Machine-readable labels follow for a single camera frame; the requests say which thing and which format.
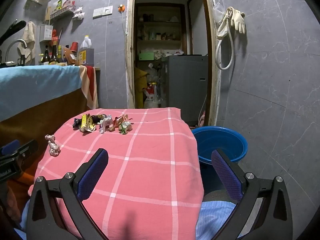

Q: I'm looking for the dark glass bottle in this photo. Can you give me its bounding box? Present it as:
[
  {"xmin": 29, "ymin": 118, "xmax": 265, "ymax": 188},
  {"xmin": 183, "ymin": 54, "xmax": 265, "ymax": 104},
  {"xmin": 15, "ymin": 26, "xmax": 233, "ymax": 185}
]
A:
[
  {"xmin": 41, "ymin": 46, "xmax": 50, "ymax": 65},
  {"xmin": 50, "ymin": 44, "xmax": 59, "ymax": 65}
]

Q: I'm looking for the row of seasoning packets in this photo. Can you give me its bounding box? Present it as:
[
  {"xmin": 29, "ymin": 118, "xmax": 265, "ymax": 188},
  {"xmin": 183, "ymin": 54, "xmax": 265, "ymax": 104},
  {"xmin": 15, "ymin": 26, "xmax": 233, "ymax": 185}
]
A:
[{"xmin": 54, "ymin": 0, "xmax": 75, "ymax": 12}]

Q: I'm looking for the blue plastic basin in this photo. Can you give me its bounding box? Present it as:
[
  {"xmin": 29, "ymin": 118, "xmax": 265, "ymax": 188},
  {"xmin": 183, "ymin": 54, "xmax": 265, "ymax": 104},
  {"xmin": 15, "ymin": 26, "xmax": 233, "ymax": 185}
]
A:
[{"xmin": 191, "ymin": 126, "xmax": 248, "ymax": 165}]

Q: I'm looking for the wooden door frame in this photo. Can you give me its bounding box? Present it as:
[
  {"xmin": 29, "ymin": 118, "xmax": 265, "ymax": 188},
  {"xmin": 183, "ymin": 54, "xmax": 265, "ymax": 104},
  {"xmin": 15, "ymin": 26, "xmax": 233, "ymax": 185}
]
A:
[{"xmin": 124, "ymin": 0, "xmax": 222, "ymax": 128}]

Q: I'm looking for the beige hanging cloth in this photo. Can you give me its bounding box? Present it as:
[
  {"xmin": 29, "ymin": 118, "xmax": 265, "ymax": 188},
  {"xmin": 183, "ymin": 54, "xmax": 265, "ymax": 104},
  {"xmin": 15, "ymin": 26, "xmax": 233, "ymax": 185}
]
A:
[{"xmin": 17, "ymin": 21, "xmax": 37, "ymax": 63}]

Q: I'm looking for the clear plastic bag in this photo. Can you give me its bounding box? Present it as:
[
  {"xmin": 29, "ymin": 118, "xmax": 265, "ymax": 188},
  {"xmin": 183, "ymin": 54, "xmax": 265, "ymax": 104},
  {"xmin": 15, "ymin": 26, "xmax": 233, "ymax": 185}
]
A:
[{"xmin": 212, "ymin": 0, "xmax": 225, "ymax": 23}]

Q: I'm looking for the white crumpled plastic bag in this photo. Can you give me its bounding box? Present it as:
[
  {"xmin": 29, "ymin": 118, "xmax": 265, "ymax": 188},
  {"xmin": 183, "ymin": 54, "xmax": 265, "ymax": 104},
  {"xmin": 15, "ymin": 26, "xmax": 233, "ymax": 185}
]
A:
[{"xmin": 72, "ymin": 6, "xmax": 85, "ymax": 20}]

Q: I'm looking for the white red dotted wrapper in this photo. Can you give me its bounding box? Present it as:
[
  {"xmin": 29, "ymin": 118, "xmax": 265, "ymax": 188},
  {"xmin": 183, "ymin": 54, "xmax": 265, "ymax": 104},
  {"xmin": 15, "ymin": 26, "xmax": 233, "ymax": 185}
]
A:
[{"xmin": 45, "ymin": 134, "xmax": 61, "ymax": 156}]

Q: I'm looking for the wooden storage shelf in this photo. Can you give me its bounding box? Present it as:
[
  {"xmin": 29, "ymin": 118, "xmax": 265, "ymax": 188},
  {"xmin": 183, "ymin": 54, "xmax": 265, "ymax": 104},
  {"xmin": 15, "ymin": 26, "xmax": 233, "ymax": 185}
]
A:
[{"xmin": 136, "ymin": 4, "xmax": 185, "ymax": 55}]

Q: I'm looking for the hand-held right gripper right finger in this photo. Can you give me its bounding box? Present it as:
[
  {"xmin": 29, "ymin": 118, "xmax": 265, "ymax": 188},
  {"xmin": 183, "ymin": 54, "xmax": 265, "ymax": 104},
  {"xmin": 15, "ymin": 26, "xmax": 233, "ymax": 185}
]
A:
[{"xmin": 211, "ymin": 148, "xmax": 293, "ymax": 240}]

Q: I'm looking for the large oil jug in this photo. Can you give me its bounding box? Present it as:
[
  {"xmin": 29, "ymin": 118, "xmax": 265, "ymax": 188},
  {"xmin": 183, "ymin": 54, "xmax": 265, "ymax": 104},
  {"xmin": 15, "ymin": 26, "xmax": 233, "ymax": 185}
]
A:
[{"xmin": 79, "ymin": 35, "xmax": 95, "ymax": 67}]

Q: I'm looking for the yellow bag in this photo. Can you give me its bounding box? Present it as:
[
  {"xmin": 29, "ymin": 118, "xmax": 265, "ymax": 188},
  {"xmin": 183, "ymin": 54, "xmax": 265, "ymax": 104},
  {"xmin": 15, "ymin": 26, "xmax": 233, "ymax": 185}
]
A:
[{"xmin": 135, "ymin": 66, "xmax": 148, "ymax": 108}]

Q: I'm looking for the green box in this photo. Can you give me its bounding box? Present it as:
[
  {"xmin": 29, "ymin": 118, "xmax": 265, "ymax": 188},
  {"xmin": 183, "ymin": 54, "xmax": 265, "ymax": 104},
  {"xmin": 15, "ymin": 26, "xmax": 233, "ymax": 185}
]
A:
[{"xmin": 139, "ymin": 51, "xmax": 157, "ymax": 61}]

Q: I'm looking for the brown wrapper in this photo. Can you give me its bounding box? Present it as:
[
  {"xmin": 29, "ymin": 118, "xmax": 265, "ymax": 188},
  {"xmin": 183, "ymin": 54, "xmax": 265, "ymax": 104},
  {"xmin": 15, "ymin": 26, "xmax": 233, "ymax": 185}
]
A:
[{"xmin": 113, "ymin": 114, "xmax": 130, "ymax": 128}]

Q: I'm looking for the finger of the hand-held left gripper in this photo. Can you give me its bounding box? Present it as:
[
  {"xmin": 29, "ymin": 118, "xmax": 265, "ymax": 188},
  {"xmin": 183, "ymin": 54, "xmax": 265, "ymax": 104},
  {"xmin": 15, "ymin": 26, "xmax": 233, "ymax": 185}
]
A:
[
  {"xmin": 0, "ymin": 139, "xmax": 21, "ymax": 156},
  {"xmin": 15, "ymin": 140, "xmax": 39, "ymax": 161}
]

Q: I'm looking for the green white wrapper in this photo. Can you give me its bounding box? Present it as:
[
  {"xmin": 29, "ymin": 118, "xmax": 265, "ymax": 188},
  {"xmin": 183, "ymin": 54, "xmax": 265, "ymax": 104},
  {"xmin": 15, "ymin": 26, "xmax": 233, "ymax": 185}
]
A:
[{"xmin": 119, "ymin": 121, "xmax": 132, "ymax": 135}]

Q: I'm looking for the white sack red print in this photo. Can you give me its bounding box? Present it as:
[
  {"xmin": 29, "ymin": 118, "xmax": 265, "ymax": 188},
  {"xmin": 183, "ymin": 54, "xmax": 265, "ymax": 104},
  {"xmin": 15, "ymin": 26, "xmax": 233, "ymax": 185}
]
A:
[{"xmin": 144, "ymin": 84, "xmax": 160, "ymax": 109}]

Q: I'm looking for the red cream striped towel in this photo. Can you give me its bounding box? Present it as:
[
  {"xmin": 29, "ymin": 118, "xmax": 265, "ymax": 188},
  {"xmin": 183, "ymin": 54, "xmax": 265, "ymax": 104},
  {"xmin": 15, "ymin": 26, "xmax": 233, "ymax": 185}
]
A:
[{"xmin": 79, "ymin": 65, "xmax": 99, "ymax": 110}]

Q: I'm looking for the yellow snack wrapper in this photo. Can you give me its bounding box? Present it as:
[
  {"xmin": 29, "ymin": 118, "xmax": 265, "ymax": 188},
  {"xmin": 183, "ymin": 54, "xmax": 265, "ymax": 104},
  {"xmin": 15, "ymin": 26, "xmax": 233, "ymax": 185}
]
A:
[{"xmin": 79, "ymin": 114, "xmax": 97, "ymax": 133}]

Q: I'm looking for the wall shelf rack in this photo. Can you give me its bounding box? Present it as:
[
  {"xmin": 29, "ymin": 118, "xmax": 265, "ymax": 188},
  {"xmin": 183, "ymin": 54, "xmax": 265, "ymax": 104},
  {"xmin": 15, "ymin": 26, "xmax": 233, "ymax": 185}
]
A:
[{"xmin": 50, "ymin": 6, "xmax": 75, "ymax": 20}]

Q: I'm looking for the brown wooden cabinet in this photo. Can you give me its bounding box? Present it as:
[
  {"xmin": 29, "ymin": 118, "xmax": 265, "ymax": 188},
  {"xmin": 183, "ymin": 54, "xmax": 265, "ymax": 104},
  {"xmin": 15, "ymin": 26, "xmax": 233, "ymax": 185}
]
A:
[{"xmin": 0, "ymin": 67, "xmax": 101, "ymax": 155}]

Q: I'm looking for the pink checked cloth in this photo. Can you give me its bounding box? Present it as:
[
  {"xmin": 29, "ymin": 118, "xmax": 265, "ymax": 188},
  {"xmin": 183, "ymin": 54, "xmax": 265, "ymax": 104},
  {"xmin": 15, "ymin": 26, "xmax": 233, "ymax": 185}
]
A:
[{"xmin": 34, "ymin": 108, "xmax": 204, "ymax": 240}]

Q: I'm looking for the cream rubber glove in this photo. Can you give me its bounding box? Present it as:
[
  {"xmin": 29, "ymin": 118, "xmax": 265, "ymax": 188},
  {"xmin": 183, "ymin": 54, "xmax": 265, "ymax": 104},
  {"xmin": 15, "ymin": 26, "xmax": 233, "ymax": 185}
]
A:
[
  {"xmin": 230, "ymin": 8, "xmax": 247, "ymax": 34},
  {"xmin": 217, "ymin": 7, "xmax": 232, "ymax": 40}
]

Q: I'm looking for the light blue cloth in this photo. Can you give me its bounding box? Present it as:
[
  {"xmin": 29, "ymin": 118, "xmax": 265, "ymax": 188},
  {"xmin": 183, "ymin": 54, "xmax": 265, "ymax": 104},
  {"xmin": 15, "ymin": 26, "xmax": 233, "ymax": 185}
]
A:
[{"xmin": 0, "ymin": 65, "xmax": 83, "ymax": 123}]

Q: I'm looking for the metal faucet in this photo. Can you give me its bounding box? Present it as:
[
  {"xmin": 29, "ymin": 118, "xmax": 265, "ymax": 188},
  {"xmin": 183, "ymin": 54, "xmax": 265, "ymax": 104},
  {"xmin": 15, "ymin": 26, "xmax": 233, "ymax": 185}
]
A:
[{"xmin": 5, "ymin": 39, "xmax": 28, "ymax": 63}]

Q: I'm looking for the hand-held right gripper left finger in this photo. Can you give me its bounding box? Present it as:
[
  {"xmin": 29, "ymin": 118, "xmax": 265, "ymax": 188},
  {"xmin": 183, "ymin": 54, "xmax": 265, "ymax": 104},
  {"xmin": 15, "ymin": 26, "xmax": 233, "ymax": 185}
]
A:
[{"xmin": 26, "ymin": 148, "xmax": 109, "ymax": 240}]

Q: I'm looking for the black pan handle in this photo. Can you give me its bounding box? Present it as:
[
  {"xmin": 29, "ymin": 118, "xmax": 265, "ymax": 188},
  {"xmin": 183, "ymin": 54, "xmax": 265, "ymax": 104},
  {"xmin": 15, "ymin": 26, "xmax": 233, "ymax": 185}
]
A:
[{"xmin": 0, "ymin": 20, "xmax": 27, "ymax": 44}]

